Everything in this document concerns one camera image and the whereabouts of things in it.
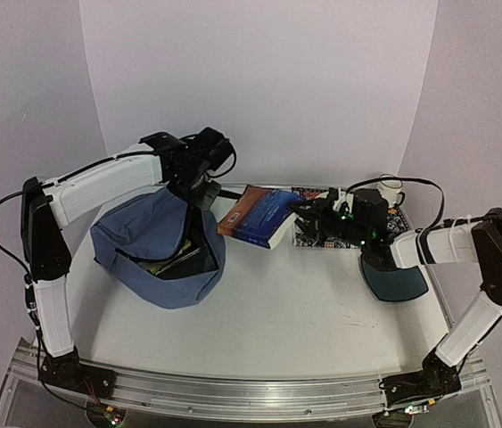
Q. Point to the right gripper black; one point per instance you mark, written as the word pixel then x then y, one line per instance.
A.
pixel 317 217

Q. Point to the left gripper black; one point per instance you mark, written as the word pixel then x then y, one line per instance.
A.
pixel 206 204

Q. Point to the blue student backpack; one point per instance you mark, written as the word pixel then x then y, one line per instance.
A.
pixel 154 227

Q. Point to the blue orange back-cover book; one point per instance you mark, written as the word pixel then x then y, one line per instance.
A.
pixel 261 216

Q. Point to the yellow paperback book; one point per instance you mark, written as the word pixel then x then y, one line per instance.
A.
pixel 155 268

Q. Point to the red treehouse comic book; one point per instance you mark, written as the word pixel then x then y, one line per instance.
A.
pixel 189 250

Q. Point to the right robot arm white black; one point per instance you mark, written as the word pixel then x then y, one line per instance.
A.
pixel 460 240

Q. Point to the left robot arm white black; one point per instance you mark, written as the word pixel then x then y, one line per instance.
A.
pixel 49 206

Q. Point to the patterned black placemat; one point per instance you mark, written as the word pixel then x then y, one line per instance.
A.
pixel 397 223

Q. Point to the white enamel mug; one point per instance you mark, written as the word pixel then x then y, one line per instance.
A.
pixel 391 189

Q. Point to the dark teal square plate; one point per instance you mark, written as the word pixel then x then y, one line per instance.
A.
pixel 394 286

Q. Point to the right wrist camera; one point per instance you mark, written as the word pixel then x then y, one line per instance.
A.
pixel 343 201

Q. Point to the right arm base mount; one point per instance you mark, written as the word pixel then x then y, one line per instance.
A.
pixel 416 388

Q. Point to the aluminium table front rail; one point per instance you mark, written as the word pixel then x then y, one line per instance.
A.
pixel 277 401

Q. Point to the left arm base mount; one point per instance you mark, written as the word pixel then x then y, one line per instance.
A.
pixel 69 373

